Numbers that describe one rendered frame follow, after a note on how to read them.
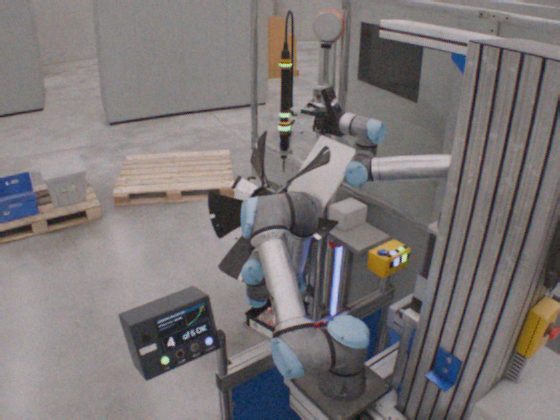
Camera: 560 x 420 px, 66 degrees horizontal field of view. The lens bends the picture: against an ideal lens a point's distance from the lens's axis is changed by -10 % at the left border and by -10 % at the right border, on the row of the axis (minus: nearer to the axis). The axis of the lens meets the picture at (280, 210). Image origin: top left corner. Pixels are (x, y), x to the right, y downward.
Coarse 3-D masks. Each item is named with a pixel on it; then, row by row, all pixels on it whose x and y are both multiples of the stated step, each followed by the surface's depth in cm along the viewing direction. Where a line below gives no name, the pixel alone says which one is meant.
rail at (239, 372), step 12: (360, 300) 200; (372, 300) 201; (384, 300) 207; (336, 312) 193; (348, 312) 193; (360, 312) 198; (372, 312) 205; (324, 324) 186; (264, 348) 174; (240, 360) 168; (252, 360) 168; (264, 360) 171; (216, 372) 163; (240, 372) 166; (252, 372) 169; (216, 384) 166; (228, 384) 164
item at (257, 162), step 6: (264, 132) 218; (264, 138) 216; (258, 144) 223; (264, 144) 215; (258, 150) 221; (264, 150) 214; (252, 156) 230; (258, 156) 220; (252, 162) 231; (258, 162) 220; (258, 168) 222; (258, 174) 224; (264, 174) 211
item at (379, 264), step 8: (392, 240) 203; (376, 248) 197; (384, 248) 197; (392, 248) 197; (408, 248) 197; (368, 256) 197; (376, 256) 193; (384, 256) 192; (392, 256) 192; (400, 256) 194; (368, 264) 198; (376, 264) 194; (384, 264) 190; (400, 264) 197; (376, 272) 196; (384, 272) 192; (392, 272) 195
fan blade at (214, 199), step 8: (208, 200) 227; (216, 200) 223; (224, 200) 219; (232, 200) 216; (240, 200) 214; (208, 208) 227; (216, 208) 224; (224, 208) 220; (232, 208) 218; (240, 208) 216; (216, 216) 225; (224, 216) 222; (232, 216) 220; (240, 216) 218; (224, 224) 224; (232, 224) 221; (240, 224) 220; (216, 232) 227; (224, 232) 225
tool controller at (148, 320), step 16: (192, 288) 145; (144, 304) 138; (160, 304) 137; (176, 304) 136; (192, 304) 136; (208, 304) 140; (128, 320) 129; (144, 320) 128; (160, 320) 131; (176, 320) 134; (192, 320) 137; (208, 320) 140; (128, 336) 131; (144, 336) 127; (160, 336) 132; (192, 336) 138; (208, 336) 141; (144, 352) 129; (160, 352) 132; (192, 352) 139; (208, 352) 142; (144, 368) 130; (160, 368) 133
